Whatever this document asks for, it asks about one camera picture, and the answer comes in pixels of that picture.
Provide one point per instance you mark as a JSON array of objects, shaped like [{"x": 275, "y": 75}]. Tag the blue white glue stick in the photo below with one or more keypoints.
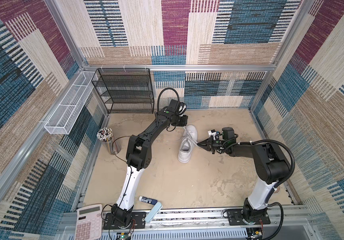
[{"x": 148, "y": 200}]

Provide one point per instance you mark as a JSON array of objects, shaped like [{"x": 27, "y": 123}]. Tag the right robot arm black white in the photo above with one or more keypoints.
[{"x": 274, "y": 164}]

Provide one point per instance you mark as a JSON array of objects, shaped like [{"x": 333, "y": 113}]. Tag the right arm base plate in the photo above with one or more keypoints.
[{"x": 240, "y": 217}]

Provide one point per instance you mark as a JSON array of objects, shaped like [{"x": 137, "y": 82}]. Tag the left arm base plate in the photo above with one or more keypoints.
[{"x": 116, "y": 222}]

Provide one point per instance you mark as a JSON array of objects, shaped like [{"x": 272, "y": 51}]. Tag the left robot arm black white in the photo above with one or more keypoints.
[{"x": 139, "y": 155}]

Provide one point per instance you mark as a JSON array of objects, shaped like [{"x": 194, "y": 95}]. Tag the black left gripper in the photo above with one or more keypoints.
[{"x": 183, "y": 122}]

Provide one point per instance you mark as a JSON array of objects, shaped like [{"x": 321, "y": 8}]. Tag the light blue eraser block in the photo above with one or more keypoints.
[{"x": 153, "y": 212}]

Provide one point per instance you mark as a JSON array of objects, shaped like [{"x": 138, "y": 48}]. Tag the white wire mesh basket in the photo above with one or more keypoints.
[{"x": 67, "y": 112}]

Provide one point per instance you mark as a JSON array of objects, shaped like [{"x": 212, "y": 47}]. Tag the black wire mesh shelf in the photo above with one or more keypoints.
[{"x": 125, "y": 90}]

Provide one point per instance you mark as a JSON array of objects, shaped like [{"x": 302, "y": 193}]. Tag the cup of coloured pencils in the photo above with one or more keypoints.
[{"x": 105, "y": 135}]

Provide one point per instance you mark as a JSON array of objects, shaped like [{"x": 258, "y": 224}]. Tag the pink desk calculator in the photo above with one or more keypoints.
[{"x": 89, "y": 223}]

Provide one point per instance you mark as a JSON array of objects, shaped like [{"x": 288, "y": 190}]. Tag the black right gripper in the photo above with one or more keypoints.
[{"x": 208, "y": 145}]

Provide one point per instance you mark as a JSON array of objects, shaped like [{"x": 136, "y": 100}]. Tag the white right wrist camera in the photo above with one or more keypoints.
[{"x": 213, "y": 133}]

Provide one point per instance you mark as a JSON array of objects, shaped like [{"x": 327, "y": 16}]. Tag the white leather sneaker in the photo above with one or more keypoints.
[{"x": 189, "y": 141}]

